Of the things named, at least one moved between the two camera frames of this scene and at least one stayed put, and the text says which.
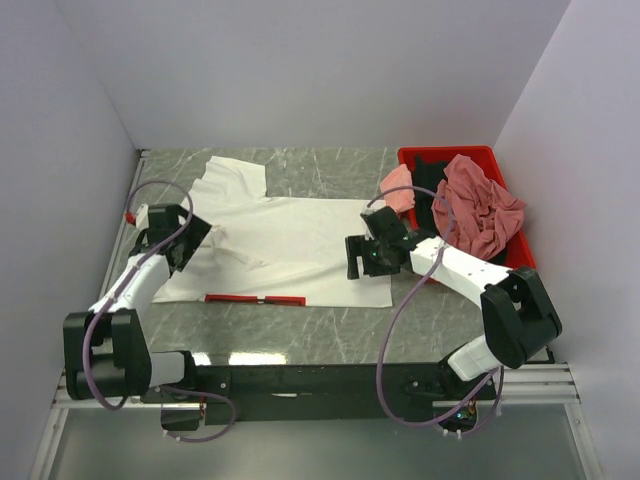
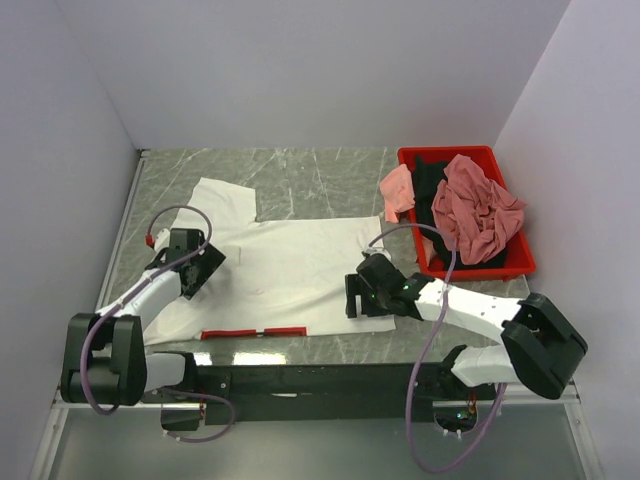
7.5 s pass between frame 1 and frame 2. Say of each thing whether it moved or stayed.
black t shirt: stayed
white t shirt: moved
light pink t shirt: stayed
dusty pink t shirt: stayed
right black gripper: moved
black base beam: stayed
